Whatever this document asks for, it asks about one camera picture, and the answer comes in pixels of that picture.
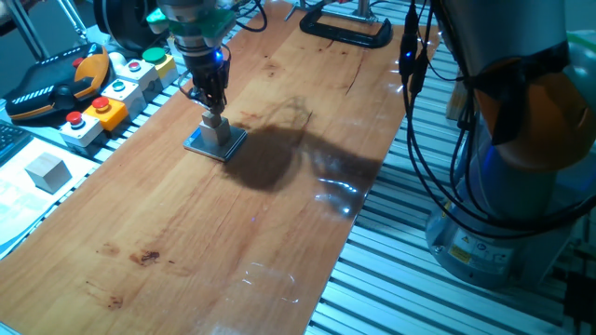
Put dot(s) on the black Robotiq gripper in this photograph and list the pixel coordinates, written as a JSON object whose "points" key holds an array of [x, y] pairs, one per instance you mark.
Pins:
{"points": [[209, 72]]}

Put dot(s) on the small wooden cube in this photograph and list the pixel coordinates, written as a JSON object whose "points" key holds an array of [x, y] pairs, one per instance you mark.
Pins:
{"points": [[212, 120]]}

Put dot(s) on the medium wooden cube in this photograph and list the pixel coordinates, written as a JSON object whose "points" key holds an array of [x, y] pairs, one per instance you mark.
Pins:
{"points": [[215, 135]]}

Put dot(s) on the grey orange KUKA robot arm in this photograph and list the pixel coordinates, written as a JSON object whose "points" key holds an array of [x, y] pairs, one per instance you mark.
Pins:
{"points": [[512, 37]]}

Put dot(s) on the silver pocket scale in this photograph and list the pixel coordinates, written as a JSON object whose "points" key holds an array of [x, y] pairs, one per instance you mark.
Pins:
{"points": [[219, 151]]}

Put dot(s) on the white rounded plastic object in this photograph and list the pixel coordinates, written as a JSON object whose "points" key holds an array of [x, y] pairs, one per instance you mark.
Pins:
{"points": [[116, 60]]}

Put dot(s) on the yellow box green button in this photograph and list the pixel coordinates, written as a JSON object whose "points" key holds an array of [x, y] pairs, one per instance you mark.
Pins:
{"points": [[163, 65]]}

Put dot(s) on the green wrist flange plate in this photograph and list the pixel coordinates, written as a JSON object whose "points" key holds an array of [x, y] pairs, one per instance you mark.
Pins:
{"points": [[214, 23]]}

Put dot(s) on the white box small red button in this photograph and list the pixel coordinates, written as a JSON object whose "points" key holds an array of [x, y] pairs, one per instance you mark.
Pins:
{"points": [[139, 76]]}

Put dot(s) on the white box green button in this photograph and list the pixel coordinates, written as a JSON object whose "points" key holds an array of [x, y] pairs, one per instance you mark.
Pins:
{"points": [[123, 95]]}

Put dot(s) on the yellow box red button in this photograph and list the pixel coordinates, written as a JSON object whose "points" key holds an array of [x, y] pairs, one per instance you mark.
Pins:
{"points": [[107, 116]]}

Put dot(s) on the black filament spool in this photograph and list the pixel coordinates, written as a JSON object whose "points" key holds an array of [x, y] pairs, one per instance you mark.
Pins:
{"points": [[125, 23]]}

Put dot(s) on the white box large red button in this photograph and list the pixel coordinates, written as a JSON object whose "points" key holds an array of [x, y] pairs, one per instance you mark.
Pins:
{"points": [[81, 132]]}

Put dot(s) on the glossy wooden board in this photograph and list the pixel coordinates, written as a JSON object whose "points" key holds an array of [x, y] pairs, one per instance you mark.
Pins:
{"points": [[209, 242]]}

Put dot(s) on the black C clamp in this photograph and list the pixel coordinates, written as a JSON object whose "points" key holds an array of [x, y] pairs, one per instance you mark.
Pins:
{"points": [[344, 36]]}

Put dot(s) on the grey metal rod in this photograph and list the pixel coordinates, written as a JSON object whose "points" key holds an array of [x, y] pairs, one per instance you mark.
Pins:
{"points": [[74, 21], [28, 28]]}

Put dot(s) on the black orange teach pendant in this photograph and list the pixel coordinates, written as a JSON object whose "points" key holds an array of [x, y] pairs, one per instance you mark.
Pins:
{"points": [[46, 88]]}

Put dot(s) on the large wooden cube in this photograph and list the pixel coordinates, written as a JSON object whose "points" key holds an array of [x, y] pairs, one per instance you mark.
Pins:
{"points": [[49, 172]]}

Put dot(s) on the black computer keyboard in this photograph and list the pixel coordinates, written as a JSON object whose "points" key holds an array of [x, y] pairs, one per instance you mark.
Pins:
{"points": [[11, 139]]}

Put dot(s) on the white paper sheet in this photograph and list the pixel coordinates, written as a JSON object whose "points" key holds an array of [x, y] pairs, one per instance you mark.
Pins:
{"points": [[18, 205]]}

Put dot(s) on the teal wrist bracket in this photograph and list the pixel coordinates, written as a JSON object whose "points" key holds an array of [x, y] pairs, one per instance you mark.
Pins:
{"points": [[156, 19]]}

